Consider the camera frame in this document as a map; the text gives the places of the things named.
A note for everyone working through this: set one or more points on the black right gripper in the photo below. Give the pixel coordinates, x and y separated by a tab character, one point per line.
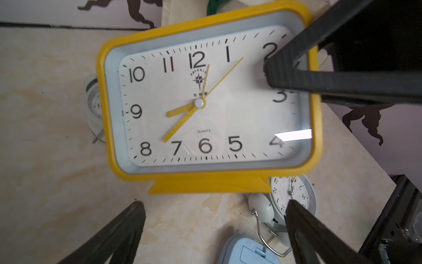
377	52

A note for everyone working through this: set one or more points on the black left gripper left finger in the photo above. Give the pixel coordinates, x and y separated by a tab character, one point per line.
117	241

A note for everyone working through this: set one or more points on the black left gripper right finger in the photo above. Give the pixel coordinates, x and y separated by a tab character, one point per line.
312	242

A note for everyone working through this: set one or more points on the yellow rectangular alarm clock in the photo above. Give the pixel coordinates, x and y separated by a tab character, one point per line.
188	106

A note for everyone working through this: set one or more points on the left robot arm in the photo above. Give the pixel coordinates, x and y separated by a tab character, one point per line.
396	237

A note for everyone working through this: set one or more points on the large white twin bell clock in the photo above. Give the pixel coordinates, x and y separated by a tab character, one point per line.
270	209

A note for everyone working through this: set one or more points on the blue clock face down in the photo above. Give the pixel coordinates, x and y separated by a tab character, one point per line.
240	249

